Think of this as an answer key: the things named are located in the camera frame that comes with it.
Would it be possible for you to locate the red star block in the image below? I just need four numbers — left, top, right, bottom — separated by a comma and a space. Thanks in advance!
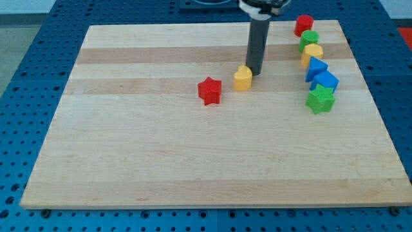
198, 77, 222, 105

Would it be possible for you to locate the yellow heart block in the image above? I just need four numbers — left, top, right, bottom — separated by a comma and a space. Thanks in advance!
233, 65, 252, 91

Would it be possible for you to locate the wooden board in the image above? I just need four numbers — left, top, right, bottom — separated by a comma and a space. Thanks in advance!
20, 20, 411, 209

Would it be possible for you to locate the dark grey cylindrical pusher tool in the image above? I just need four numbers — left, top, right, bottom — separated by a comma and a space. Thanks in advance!
245, 19, 271, 76

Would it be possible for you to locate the green star block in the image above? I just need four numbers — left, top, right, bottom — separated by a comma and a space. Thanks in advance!
305, 84, 335, 114

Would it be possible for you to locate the blue triangle block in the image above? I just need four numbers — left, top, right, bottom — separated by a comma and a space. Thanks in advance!
305, 57, 329, 82

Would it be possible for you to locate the yellow hexagon block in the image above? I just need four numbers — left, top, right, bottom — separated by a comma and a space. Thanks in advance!
301, 44, 324, 67

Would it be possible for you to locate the blue cube block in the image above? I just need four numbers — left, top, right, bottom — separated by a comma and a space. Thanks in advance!
309, 71, 339, 93

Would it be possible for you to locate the green cylinder block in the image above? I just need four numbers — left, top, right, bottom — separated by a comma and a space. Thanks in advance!
299, 30, 319, 52

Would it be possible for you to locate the red cylinder block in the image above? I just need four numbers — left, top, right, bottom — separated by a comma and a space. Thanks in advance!
294, 15, 314, 37

